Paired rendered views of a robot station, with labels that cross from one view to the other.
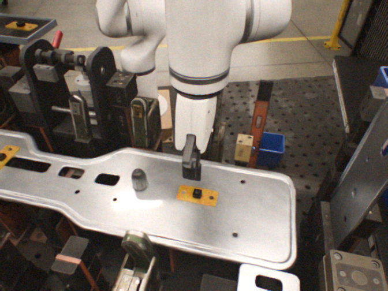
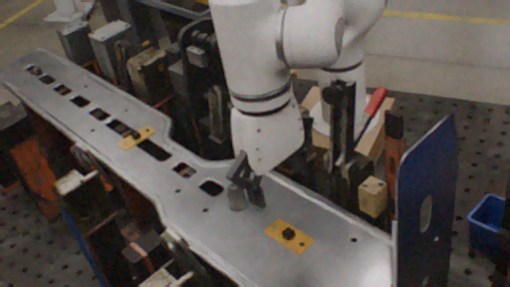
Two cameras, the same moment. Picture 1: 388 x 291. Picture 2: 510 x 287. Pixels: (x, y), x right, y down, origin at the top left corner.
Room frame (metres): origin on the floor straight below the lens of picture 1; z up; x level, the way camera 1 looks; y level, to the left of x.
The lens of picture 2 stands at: (-0.13, -0.41, 1.68)
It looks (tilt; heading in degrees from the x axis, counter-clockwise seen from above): 37 degrees down; 41
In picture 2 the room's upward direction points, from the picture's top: 12 degrees counter-clockwise
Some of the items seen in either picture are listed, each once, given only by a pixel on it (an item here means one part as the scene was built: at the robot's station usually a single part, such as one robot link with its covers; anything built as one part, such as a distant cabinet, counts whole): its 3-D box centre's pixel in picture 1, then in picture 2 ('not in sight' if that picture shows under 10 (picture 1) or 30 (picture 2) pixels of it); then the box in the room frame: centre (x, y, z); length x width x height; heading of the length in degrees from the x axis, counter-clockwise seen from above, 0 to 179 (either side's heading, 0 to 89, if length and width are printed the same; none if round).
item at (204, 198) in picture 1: (197, 194); (288, 234); (0.37, -0.01, 1.01); 0.08 x 0.04 x 0.01; 77
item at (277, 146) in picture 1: (266, 150); (498, 229); (0.76, -0.27, 0.74); 0.11 x 0.10 x 0.09; 77
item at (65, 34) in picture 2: not in sight; (92, 77); (0.77, 0.98, 0.88); 0.11 x 0.10 x 0.36; 167
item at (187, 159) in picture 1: (191, 143); (248, 161); (0.32, 0.00, 1.19); 0.08 x 0.01 x 0.06; 167
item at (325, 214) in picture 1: (309, 261); not in sight; (0.29, -0.26, 0.85); 0.12 x 0.03 x 0.30; 167
